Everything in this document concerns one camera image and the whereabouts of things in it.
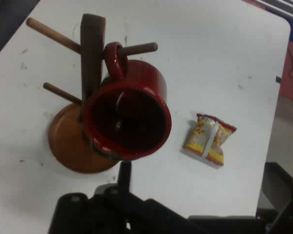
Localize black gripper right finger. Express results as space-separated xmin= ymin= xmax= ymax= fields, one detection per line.
xmin=126 ymin=162 xmax=196 ymax=234

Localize red ceramic mug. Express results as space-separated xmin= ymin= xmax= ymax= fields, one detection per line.
xmin=83 ymin=41 xmax=172 ymax=161

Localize black tripod base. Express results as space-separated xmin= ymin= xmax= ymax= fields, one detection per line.
xmin=255 ymin=161 xmax=293 ymax=234

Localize yellow red snack packet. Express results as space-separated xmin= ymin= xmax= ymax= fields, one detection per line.
xmin=183 ymin=112 xmax=237 ymax=167

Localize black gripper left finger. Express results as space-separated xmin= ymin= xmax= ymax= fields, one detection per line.
xmin=48 ymin=162 xmax=127 ymax=234

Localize brown wooden mug tree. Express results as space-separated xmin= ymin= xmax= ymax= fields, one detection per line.
xmin=26 ymin=13 xmax=159 ymax=174

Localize short aluminium frame rail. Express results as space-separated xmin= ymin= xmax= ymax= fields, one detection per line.
xmin=249 ymin=0 xmax=293 ymax=24

